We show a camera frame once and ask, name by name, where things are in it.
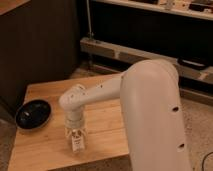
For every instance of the grey metal beam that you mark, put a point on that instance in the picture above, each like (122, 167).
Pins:
(131, 55)

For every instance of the small clear labelled bottle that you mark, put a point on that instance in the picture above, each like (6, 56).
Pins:
(77, 141)

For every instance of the dark wooden cabinet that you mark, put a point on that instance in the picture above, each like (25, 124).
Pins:
(39, 42)

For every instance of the light wooden table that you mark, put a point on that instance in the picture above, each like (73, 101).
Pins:
(46, 148)

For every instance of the black ceramic bowl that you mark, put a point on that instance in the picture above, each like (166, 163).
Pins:
(33, 114)

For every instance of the thin metal pole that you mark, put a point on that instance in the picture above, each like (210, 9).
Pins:
(90, 31)

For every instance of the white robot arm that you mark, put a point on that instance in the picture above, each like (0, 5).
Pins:
(151, 107)

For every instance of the cluttered background shelf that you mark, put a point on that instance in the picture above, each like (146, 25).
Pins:
(166, 8)

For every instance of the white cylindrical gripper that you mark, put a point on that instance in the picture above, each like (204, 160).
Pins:
(74, 120)

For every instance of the black handle on beam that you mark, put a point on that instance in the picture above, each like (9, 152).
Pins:
(192, 65)

